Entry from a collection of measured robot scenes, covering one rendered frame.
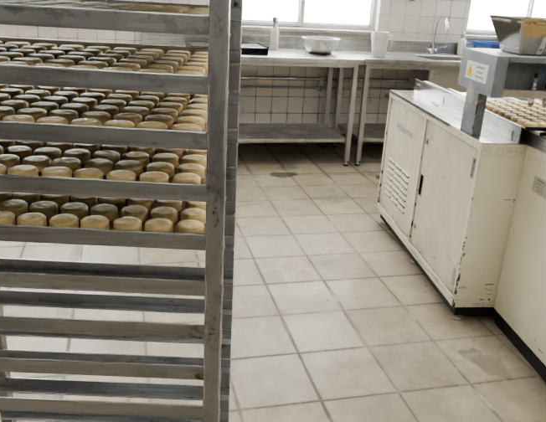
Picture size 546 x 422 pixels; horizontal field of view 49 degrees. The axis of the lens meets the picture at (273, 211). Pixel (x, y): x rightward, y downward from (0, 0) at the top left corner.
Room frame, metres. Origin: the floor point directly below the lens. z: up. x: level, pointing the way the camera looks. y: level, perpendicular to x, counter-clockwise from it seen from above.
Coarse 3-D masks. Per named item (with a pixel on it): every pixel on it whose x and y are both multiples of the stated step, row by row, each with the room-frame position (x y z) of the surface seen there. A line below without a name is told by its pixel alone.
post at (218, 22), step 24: (216, 0) 0.92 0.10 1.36; (216, 24) 0.92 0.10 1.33; (216, 48) 0.92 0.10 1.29; (216, 72) 0.92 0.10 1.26; (216, 96) 0.92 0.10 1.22; (216, 120) 0.92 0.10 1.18; (216, 144) 0.92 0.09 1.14; (216, 168) 0.92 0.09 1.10; (216, 192) 0.92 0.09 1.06; (216, 216) 0.92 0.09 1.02; (216, 240) 0.92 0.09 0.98; (216, 264) 0.92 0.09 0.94; (216, 288) 0.92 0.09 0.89; (216, 312) 0.92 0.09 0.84; (216, 336) 0.92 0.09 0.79; (216, 360) 0.92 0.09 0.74; (216, 384) 0.92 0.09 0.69; (216, 408) 0.92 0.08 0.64
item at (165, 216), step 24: (0, 192) 1.11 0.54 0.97; (0, 216) 0.99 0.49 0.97; (24, 216) 0.99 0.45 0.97; (48, 216) 1.04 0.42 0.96; (72, 216) 1.01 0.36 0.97; (96, 216) 1.01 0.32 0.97; (120, 216) 1.07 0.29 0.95; (144, 216) 1.05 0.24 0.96; (168, 216) 1.04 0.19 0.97; (192, 216) 1.04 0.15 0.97
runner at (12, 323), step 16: (0, 320) 0.94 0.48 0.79; (16, 320) 0.94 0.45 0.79; (32, 320) 0.94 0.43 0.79; (48, 320) 0.94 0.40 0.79; (64, 320) 0.94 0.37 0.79; (80, 320) 0.94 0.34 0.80; (96, 320) 0.94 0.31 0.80; (144, 336) 0.94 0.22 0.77; (160, 336) 0.94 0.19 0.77; (176, 336) 0.94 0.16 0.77; (192, 336) 0.95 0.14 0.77
